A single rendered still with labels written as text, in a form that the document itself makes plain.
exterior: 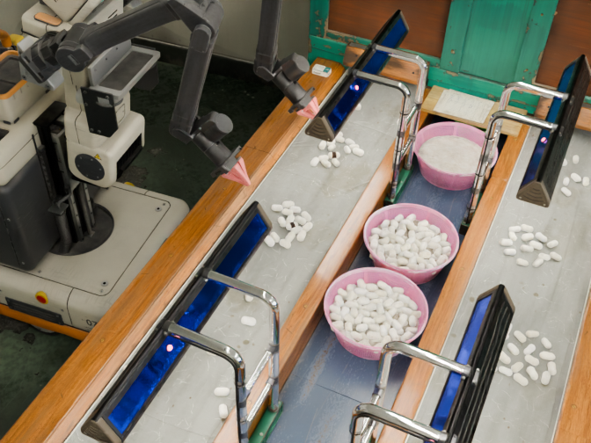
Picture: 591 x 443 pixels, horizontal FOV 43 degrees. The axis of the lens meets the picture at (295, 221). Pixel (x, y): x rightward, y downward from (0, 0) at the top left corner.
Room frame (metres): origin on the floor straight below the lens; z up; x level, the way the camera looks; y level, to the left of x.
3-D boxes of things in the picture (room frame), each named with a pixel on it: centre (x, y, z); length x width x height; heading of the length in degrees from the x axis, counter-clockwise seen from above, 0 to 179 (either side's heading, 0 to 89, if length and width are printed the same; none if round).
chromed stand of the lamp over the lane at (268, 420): (0.93, 0.14, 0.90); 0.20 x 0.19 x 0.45; 157
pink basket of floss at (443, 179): (1.90, -0.50, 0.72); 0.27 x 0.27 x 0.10
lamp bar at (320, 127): (1.85, -0.17, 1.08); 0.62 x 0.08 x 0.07; 157
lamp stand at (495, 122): (1.66, -0.61, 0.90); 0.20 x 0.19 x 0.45; 157
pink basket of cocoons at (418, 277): (1.50, -0.32, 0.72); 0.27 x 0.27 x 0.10
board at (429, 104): (2.10, -0.59, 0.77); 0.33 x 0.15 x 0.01; 67
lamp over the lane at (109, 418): (0.96, 0.21, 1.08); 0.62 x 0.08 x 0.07; 157
